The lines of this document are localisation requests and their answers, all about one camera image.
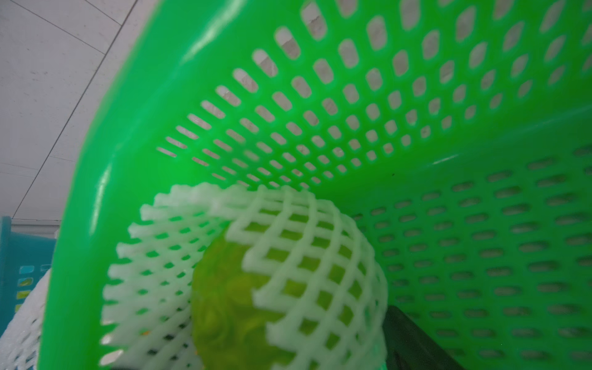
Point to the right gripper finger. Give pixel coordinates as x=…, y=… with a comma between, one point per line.
x=409, y=347

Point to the white foam net sleeve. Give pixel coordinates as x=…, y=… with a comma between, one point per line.
x=148, y=299

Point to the green custard apple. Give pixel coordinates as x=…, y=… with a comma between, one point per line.
x=287, y=290

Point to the white foam nets pile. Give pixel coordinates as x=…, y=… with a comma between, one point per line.
x=20, y=342

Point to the green plastic basket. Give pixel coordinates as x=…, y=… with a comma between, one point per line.
x=455, y=134

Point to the teal plastic basket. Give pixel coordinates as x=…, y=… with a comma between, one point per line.
x=25, y=259

